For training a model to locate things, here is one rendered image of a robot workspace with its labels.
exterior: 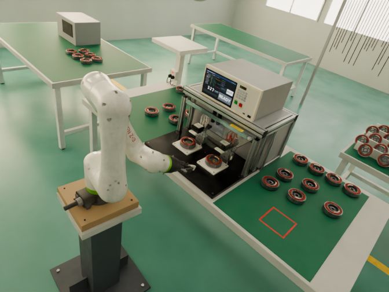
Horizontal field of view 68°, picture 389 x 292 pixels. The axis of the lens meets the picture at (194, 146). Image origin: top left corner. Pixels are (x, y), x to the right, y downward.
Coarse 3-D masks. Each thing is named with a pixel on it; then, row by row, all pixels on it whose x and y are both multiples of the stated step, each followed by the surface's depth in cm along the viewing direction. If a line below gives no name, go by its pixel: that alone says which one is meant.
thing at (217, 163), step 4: (208, 156) 187; (212, 156) 189; (216, 156) 188; (208, 160) 183; (216, 160) 189; (220, 160) 185; (208, 164) 183; (212, 164) 182; (216, 164) 182; (220, 164) 183
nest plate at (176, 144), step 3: (177, 141) 201; (174, 144) 198; (177, 144) 199; (198, 144) 203; (177, 147) 197; (180, 147) 196; (195, 147) 200; (198, 147) 200; (201, 147) 201; (180, 150) 195; (183, 150) 194; (186, 150) 195; (189, 150) 195; (192, 150) 196; (195, 150) 197; (186, 153) 192; (189, 153) 193
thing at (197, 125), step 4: (196, 124) 198; (200, 124) 199; (208, 124) 206; (192, 128) 198; (196, 128) 195; (200, 128) 195; (204, 128) 200; (192, 132) 196; (196, 132) 196; (200, 132) 197
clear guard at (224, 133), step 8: (224, 120) 179; (208, 128) 168; (216, 128) 169; (224, 128) 171; (232, 128) 173; (240, 128) 174; (200, 136) 167; (216, 136) 163; (224, 136) 163; (232, 136) 165; (240, 136) 166; (248, 136) 168; (256, 136) 170; (208, 144) 163; (224, 144) 159; (232, 144) 158; (240, 144) 159; (224, 152) 158; (232, 152) 156
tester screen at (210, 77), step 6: (210, 72) 183; (210, 78) 184; (216, 78) 181; (222, 78) 177; (204, 84) 189; (210, 84) 186; (216, 84) 182; (222, 84) 179; (228, 84) 176; (234, 84) 172; (210, 90) 187; (216, 90) 184; (216, 96) 185; (228, 96) 178; (222, 102) 183
